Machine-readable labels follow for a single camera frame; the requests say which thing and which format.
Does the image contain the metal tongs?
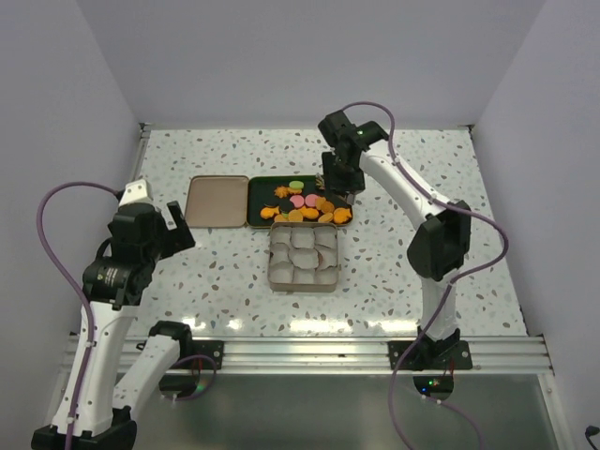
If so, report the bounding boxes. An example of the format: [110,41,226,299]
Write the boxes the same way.
[315,173,354,205]

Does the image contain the green macaron cookie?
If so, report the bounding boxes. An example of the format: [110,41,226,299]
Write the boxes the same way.
[288,180,304,195]

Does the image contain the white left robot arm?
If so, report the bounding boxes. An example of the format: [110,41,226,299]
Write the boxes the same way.
[31,202,195,449]

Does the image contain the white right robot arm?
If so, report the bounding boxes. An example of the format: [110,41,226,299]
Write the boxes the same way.
[318,111,471,370]

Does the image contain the gold tin lid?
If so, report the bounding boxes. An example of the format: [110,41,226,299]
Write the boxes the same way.
[185,175,249,229]

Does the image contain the tan dotted cookie right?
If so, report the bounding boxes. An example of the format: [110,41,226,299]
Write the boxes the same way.
[318,213,334,223]

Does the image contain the pink sandwich cookie left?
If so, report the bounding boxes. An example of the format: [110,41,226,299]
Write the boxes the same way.
[290,194,305,209]

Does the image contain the orange swirl star cookie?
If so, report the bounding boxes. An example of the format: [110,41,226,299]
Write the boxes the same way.
[274,186,290,199]

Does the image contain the tan dotted round cookie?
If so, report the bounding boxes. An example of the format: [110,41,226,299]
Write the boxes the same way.
[288,209,304,222]

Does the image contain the dark green tray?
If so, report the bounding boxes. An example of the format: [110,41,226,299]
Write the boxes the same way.
[247,175,353,229]

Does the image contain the gold cookie tin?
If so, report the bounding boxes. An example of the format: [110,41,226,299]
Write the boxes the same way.
[266,220,339,294]

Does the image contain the white paper cupcake liners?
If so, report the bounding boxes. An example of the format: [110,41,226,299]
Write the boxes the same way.
[270,225,338,286]

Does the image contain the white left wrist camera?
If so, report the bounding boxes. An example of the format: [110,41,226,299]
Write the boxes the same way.
[118,178,154,206]

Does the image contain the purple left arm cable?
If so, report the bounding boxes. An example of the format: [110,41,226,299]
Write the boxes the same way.
[36,182,124,450]

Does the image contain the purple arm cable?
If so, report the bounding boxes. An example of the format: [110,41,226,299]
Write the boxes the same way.
[341,100,510,450]
[36,182,124,450]

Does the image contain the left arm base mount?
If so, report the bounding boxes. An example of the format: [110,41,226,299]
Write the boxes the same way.
[187,339,225,371]

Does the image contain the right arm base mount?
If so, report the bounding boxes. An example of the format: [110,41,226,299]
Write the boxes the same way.
[387,337,473,371]

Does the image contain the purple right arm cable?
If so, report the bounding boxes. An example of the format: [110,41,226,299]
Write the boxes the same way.
[341,100,510,450]

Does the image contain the aluminium front rail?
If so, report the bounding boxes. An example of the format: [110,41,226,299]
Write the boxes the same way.
[60,333,554,376]

